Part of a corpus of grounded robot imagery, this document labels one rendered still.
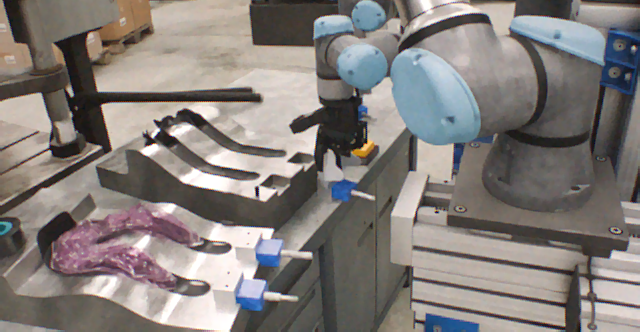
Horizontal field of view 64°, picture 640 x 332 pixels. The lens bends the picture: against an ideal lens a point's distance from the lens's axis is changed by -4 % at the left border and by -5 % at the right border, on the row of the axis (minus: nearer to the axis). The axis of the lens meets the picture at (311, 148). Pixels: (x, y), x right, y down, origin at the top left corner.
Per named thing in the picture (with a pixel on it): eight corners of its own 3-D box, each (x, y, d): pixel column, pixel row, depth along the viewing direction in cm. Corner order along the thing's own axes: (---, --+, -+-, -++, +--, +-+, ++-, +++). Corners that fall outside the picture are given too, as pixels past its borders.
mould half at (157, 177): (329, 178, 126) (326, 126, 119) (269, 239, 106) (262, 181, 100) (171, 142, 148) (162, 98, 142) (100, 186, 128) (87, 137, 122)
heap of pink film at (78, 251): (209, 233, 99) (202, 198, 95) (169, 299, 83) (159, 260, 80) (89, 222, 104) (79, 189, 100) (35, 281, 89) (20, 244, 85)
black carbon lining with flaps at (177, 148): (292, 159, 121) (288, 120, 116) (252, 193, 108) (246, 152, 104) (177, 134, 136) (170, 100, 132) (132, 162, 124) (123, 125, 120)
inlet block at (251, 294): (302, 301, 86) (300, 275, 83) (296, 323, 81) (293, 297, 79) (227, 292, 88) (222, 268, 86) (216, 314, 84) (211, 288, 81)
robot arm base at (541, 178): (587, 163, 78) (599, 102, 73) (597, 219, 65) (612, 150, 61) (486, 152, 83) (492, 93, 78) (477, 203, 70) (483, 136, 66)
